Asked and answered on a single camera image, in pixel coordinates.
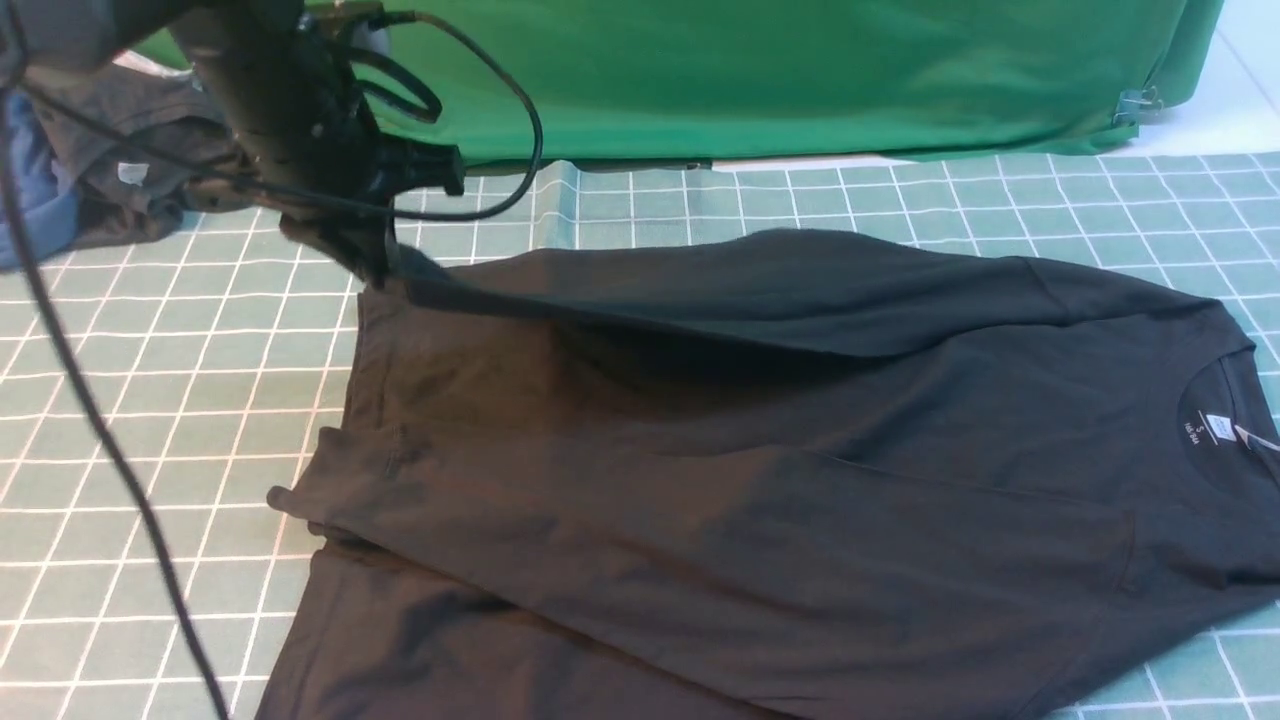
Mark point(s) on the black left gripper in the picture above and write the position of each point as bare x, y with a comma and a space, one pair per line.
291, 99

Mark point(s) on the dark gray long-sleeve top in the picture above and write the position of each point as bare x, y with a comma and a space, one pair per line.
799, 475

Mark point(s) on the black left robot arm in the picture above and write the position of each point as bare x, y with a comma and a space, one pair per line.
52, 43

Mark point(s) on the green checkered tablecloth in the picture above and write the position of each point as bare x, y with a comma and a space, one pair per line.
218, 353

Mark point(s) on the green backdrop cloth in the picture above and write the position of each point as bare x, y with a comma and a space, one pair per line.
670, 83

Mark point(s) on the dark gray crumpled garment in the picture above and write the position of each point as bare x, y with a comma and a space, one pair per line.
122, 196

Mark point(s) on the white cloth piece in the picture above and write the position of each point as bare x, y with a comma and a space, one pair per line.
141, 64

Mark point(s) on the blue crumpled garment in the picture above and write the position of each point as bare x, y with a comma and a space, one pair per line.
48, 201

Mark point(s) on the metal binder clip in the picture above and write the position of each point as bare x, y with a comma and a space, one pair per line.
1137, 106

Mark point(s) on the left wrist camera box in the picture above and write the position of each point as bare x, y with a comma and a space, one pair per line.
350, 23

